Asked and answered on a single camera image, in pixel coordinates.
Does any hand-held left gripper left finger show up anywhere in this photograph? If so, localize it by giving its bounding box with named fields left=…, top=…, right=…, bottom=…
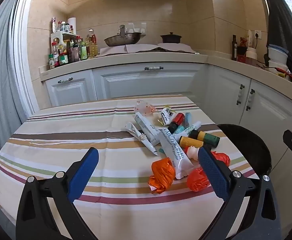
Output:
left=15, top=147, right=104, bottom=240

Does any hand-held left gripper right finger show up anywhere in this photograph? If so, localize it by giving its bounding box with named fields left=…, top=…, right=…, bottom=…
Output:
left=196, top=146, right=283, bottom=240

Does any orange plastic bag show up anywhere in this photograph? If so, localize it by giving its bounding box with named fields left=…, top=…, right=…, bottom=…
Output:
left=210, top=151, right=230, bottom=167
left=148, top=157, right=176, bottom=194
left=187, top=167, right=211, bottom=192

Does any small white bottle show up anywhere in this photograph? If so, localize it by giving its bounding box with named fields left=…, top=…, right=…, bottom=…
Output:
left=186, top=145, right=200, bottom=161

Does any green bottle black cap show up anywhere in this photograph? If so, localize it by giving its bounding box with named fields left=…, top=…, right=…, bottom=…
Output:
left=188, top=129, right=220, bottom=148

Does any yellow bottle black cap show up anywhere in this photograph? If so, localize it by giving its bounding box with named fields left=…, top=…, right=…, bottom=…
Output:
left=178, top=135, right=204, bottom=148

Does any black round stool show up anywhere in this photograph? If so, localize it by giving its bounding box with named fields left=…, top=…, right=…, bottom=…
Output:
left=216, top=124, right=274, bottom=230

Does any large white lettered packet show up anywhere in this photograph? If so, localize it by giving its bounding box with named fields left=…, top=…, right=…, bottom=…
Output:
left=158, top=127, right=194, bottom=180

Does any short white stick sachet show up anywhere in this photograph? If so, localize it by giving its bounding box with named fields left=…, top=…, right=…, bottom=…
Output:
left=173, top=121, right=202, bottom=143

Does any light blue stick packet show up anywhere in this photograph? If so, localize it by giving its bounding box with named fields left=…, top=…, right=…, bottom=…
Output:
left=183, top=112, right=193, bottom=127

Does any red bottle black cap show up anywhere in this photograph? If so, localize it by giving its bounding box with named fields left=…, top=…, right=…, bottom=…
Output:
left=168, top=113, right=185, bottom=134

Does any white flower-print wrapper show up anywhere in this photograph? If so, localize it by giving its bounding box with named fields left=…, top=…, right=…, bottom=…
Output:
left=125, top=122, right=159, bottom=155

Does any white yellow packet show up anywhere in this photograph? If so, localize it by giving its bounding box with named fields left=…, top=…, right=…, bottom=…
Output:
left=157, top=106, right=175, bottom=126

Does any long white sachet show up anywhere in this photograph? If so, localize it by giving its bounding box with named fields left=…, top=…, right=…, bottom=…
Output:
left=135, top=112, right=161, bottom=146

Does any clear orange-dotted wrapper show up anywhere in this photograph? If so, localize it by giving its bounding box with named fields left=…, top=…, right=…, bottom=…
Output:
left=133, top=99, right=159, bottom=117

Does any striped tablecloth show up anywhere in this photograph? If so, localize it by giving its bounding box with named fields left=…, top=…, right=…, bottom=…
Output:
left=0, top=94, right=261, bottom=240

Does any red and black spatula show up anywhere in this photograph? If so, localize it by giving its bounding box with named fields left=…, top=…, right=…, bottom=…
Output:
left=261, top=65, right=292, bottom=80

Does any white container clear lid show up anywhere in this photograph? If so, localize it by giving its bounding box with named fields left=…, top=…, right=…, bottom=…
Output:
left=268, top=60, right=289, bottom=75

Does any white bowl blue lid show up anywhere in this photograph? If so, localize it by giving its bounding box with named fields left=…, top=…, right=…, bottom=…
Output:
left=268, top=44, right=289, bottom=64

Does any white lidded jar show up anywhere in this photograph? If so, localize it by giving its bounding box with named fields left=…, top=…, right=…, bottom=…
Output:
left=245, top=47, right=258, bottom=60

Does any white kitchen cabinet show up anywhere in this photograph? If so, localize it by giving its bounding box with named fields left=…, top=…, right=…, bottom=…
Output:
left=45, top=62, right=292, bottom=155

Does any black jar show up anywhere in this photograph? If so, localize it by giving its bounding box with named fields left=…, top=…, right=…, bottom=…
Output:
left=237, top=46, right=248, bottom=62

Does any dark glass oil bottle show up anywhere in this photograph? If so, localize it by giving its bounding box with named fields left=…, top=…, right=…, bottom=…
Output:
left=232, top=34, right=238, bottom=61

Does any group of condiment bottles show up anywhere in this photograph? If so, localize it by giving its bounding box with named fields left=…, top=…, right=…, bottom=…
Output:
left=48, top=17, right=98, bottom=70

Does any yellow cooking oil bottle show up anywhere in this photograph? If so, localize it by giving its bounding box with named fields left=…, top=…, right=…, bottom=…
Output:
left=86, top=29, right=98, bottom=58

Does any pale stove cover cloth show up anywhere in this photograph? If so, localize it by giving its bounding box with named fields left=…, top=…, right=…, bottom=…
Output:
left=100, top=44, right=161, bottom=55
left=158, top=42, right=196, bottom=53

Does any beige stone countertop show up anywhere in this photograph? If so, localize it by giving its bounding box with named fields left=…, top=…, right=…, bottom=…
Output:
left=38, top=51, right=292, bottom=94

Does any dark hanging cloth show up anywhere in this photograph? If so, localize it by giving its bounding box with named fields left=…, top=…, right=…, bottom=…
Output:
left=260, top=0, right=292, bottom=77

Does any white spice rack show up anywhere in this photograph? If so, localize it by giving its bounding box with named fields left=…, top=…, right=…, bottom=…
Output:
left=50, top=31, right=74, bottom=55

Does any black lidded pot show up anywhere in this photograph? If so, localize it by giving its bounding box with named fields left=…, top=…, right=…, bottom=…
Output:
left=160, top=32, right=183, bottom=44

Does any steel wok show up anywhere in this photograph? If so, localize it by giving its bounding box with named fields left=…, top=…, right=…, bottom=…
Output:
left=104, top=25, right=142, bottom=47

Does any paper towel roll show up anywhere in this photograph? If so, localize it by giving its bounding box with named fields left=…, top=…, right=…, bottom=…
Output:
left=67, top=17, right=76, bottom=34

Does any white door frame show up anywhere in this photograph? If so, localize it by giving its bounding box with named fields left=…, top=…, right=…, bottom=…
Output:
left=11, top=0, right=40, bottom=120

